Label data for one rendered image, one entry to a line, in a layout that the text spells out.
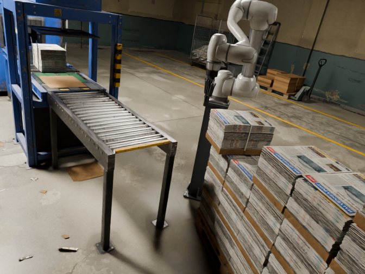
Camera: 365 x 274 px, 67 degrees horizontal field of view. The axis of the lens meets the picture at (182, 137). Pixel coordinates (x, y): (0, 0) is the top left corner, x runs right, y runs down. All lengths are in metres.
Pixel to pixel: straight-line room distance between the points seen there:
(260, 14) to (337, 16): 6.75
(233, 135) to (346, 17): 7.15
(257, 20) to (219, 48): 0.54
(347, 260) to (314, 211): 0.21
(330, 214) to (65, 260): 1.70
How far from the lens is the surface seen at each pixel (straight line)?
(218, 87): 2.38
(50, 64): 3.66
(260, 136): 1.95
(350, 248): 1.25
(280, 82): 8.14
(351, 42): 8.59
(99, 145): 1.86
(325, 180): 1.42
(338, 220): 1.26
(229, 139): 1.85
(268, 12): 2.15
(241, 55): 1.68
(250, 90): 2.34
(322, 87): 8.78
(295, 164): 1.47
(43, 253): 2.30
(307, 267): 1.45
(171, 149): 2.03
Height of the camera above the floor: 1.65
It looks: 24 degrees down
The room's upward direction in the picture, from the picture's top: 10 degrees clockwise
